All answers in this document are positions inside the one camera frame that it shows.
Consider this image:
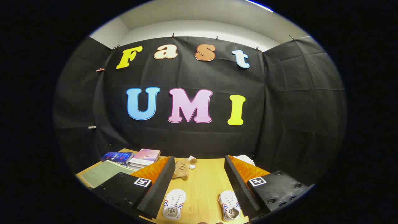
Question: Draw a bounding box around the blue cover book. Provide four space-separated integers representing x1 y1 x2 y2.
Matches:
100 152 134 166

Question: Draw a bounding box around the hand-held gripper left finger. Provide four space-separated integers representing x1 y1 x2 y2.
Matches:
93 156 176 220

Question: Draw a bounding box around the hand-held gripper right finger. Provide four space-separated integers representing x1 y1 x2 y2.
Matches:
224 155 315 220

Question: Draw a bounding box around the grey white book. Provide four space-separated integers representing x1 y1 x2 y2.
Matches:
128 158 156 167

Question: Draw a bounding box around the black backdrop cloth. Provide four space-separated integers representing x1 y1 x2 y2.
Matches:
53 36 347 187

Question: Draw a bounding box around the brown plush toy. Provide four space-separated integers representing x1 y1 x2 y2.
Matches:
172 156 198 181

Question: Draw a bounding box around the white striped canvas shoe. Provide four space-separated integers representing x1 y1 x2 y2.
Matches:
218 190 241 222
162 189 187 220

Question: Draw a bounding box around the white plush toy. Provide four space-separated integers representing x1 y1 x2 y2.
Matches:
233 155 256 167

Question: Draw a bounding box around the green fabric storage box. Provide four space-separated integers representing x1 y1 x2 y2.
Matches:
80 160 137 189

